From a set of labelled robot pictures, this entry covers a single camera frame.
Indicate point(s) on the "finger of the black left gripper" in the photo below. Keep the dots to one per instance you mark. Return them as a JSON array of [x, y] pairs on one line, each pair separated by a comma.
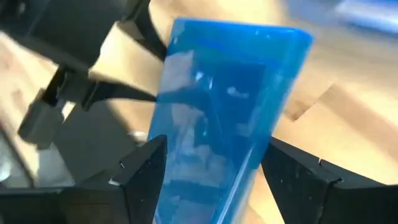
[[118, 92], [150, 31]]

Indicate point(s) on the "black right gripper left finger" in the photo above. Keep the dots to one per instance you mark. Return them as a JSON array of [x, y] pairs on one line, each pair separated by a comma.
[[140, 186]]

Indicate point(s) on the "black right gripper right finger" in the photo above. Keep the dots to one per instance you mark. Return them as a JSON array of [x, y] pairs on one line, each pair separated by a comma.
[[311, 199]]

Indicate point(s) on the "large translucent blue jewel case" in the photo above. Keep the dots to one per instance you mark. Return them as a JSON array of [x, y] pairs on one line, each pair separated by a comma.
[[224, 109]]

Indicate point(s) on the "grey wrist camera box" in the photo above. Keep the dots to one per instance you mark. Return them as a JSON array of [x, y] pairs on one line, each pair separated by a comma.
[[42, 121]]

